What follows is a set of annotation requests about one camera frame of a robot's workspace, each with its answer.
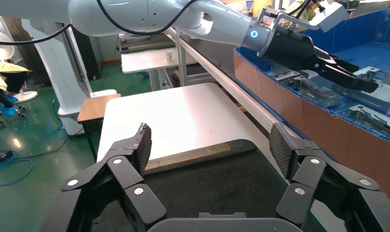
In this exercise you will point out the blue corrugated plastic box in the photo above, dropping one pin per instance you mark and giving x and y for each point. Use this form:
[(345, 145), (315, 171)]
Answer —
[(342, 150)]

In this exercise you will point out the black cabinet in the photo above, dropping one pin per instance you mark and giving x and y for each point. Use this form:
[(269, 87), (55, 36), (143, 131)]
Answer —
[(89, 54)]

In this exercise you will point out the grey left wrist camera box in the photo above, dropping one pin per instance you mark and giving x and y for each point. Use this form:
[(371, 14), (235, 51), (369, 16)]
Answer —
[(332, 14)]

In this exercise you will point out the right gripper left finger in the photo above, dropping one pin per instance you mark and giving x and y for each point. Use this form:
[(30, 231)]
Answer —
[(131, 173)]

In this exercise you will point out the white paper cup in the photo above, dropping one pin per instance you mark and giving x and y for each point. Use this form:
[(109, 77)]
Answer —
[(168, 56)]

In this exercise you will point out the white background table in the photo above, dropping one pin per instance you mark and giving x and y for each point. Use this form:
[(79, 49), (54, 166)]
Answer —
[(143, 60)]

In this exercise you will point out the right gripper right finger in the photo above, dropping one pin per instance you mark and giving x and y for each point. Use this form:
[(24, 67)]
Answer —
[(304, 166)]

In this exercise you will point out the small wooden side table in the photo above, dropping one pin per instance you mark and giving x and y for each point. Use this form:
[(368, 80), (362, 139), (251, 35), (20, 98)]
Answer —
[(95, 107)]

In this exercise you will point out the seated person yellow jacket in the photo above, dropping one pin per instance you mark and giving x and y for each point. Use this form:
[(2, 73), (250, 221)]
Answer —
[(2, 76)]

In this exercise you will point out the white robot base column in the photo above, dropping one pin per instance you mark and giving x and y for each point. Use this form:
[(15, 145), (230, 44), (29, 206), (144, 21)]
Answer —
[(63, 80)]

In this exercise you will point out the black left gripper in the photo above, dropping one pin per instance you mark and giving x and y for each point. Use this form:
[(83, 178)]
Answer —
[(291, 48)]

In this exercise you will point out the brass table edge strip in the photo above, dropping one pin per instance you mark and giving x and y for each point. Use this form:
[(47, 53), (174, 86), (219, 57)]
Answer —
[(188, 157)]

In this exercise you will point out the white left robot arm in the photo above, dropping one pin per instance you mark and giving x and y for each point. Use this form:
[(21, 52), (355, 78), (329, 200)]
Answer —
[(118, 12)]

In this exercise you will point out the person in yellow vest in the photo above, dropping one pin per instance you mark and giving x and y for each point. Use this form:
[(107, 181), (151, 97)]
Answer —
[(262, 6), (307, 13)]

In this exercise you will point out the small black table mat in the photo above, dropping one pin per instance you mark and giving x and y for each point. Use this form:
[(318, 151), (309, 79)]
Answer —
[(214, 185)]

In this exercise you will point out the stamped sheet metal bracket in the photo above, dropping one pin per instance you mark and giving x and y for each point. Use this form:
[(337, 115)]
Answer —
[(368, 120), (284, 76), (313, 93), (371, 97)]

